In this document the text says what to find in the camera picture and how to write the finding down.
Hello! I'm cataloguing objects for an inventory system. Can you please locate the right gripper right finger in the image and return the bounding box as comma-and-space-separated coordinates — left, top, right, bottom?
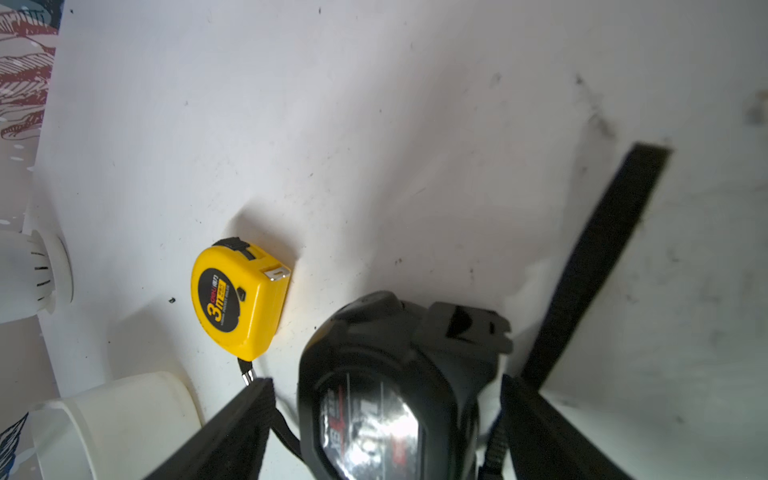
501, 376, 630, 480

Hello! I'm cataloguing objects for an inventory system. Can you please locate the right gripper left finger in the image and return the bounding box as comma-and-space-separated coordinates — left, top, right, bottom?
148, 379, 276, 480

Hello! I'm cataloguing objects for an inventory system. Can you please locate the yellow tape measure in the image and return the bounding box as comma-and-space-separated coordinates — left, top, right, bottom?
190, 237, 291, 385

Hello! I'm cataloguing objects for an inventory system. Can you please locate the white storage box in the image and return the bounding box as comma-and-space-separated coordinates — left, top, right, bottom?
27, 372, 201, 479

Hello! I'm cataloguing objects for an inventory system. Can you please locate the white utensil cup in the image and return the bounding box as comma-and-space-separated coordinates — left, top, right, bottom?
1, 229, 74, 323

